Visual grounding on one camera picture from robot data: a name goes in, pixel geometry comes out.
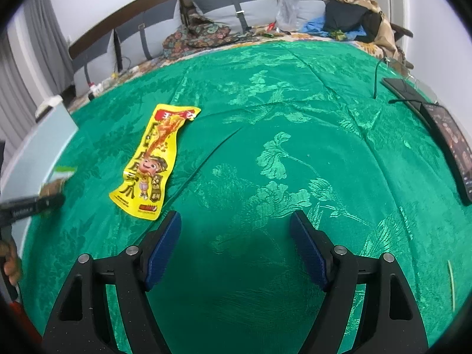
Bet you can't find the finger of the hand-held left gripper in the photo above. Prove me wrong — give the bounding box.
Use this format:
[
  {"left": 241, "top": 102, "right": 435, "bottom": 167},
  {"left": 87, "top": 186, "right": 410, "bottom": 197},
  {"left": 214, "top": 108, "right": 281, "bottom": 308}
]
[{"left": 35, "top": 193, "right": 66, "bottom": 212}]

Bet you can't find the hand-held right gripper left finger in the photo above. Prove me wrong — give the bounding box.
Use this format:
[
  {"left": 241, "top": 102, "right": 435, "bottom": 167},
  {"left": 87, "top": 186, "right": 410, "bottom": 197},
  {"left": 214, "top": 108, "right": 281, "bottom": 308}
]
[{"left": 42, "top": 210, "right": 182, "bottom": 354}]

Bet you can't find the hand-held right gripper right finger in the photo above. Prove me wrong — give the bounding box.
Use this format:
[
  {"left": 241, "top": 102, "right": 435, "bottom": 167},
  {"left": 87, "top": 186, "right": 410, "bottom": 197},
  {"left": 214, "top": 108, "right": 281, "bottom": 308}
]
[{"left": 289, "top": 211, "right": 430, "bottom": 354}]

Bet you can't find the brown snack green-edged packet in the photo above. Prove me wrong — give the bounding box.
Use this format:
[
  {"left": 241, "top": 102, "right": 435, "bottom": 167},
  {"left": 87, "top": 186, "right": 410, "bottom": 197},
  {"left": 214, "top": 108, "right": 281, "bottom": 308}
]
[{"left": 39, "top": 165, "right": 78, "bottom": 218}]

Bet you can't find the white storage box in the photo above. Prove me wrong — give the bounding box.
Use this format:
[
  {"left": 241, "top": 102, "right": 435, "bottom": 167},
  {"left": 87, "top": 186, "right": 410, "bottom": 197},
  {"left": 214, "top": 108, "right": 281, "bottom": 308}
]
[{"left": 0, "top": 96, "right": 80, "bottom": 262}]

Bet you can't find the long yellow snack packet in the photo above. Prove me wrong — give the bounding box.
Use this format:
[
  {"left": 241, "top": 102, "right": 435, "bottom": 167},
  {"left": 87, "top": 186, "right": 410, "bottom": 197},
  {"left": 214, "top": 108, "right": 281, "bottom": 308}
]
[{"left": 109, "top": 103, "right": 201, "bottom": 222}]

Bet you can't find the person's left hand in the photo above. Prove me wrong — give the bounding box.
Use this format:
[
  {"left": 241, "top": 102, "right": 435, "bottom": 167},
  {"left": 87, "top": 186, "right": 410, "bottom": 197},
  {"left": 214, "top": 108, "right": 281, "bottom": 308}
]
[{"left": 0, "top": 239, "right": 23, "bottom": 287}]

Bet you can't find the sheer white curtain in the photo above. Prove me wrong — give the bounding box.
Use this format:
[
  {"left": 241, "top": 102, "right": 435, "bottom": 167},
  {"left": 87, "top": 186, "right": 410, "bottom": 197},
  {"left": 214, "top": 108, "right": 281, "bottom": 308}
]
[{"left": 0, "top": 33, "right": 41, "bottom": 148}]

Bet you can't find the green patterned blanket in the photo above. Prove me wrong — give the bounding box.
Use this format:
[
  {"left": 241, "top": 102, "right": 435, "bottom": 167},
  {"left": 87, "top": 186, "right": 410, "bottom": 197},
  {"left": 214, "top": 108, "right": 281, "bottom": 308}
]
[{"left": 18, "top": 40, "right": 469, "bottom": 354}]

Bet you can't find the thin green strip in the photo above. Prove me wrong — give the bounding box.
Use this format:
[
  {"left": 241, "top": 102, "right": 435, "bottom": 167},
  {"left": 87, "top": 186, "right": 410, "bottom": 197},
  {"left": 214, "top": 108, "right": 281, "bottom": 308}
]
[{"left": 447, "top": 260, "right": 458, "bottom": 312}]

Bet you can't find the grey curtain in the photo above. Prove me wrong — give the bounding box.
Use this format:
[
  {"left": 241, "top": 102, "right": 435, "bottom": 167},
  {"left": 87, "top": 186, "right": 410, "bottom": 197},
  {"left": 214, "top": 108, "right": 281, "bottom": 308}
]
[{"left": 22, "top": 0, "right": 74, "bottom": 93}]

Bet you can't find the smartphone with lit screen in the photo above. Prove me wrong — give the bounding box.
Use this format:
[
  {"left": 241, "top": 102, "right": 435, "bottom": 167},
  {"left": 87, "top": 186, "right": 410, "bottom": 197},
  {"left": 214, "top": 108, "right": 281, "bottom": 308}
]
[{"left": 420, "top": 102, "right": 472, "bottom": 207}]

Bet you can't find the dark smartphone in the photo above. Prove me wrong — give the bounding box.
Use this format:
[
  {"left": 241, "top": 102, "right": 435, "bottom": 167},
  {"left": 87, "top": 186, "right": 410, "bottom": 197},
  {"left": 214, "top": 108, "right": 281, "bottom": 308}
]
[{"left": 381, "top": 77, "right": 432, "bottom": 113}]

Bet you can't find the clear acrylic stand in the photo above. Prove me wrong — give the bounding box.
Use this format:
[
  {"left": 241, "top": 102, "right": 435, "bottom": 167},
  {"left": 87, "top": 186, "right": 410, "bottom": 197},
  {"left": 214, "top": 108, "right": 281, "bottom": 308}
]
[{"left": 383, "top": 56, "right": 441, "bottom": 104}]

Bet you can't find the floral bedsheet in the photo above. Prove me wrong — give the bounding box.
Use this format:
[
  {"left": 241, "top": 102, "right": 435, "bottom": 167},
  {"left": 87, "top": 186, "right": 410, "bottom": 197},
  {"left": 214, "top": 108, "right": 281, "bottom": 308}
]
[{"left": 68, "top": 29, "right": 388, "bottom": 115}]

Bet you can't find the floral cloth bundle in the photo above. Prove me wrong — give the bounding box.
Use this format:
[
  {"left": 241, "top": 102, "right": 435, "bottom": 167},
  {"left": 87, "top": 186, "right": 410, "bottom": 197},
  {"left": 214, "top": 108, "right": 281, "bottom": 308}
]
[{"left": 162, "top": 13, "right": 259, "bottom": 60}]

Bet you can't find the blue cloth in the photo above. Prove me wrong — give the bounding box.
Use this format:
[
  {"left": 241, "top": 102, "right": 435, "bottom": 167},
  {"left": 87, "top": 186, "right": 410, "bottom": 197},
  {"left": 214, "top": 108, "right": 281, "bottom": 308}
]
[{"left": 300, "top": 17, "right": 366, "bottom": 41}]

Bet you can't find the small red packet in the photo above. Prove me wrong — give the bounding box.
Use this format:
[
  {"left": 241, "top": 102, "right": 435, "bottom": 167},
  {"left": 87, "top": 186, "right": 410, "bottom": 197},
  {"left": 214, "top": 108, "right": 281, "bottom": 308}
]
[{"left": 258, "top": 22, "right": 286, "bottom": 37}]

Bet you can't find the black bag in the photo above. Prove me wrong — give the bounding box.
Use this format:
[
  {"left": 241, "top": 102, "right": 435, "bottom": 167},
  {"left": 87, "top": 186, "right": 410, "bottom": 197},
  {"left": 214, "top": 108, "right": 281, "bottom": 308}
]
[{"left": 324, "top": 0, "right": 384, "bottom": 43}]

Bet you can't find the wooden chair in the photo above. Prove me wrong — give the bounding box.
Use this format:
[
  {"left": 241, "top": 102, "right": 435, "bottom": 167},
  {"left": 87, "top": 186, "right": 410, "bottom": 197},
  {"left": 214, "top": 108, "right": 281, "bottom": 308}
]
[{"left": 389, "top": 22, "right": 414, "bottom": 69}]

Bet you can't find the clear plastic bag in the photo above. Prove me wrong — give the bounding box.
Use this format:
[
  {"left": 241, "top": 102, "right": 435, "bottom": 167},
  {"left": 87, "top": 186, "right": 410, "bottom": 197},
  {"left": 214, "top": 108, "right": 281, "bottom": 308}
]
[{"left": 276, "top": 0, "right": 303, "bottom": 32}]

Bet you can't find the black cable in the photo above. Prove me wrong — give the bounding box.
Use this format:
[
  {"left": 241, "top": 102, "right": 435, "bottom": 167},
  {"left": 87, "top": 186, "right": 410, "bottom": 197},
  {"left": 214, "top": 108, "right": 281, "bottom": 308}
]
[{"left": 372, "top": 57, "right": 421, "bottom": 111}]

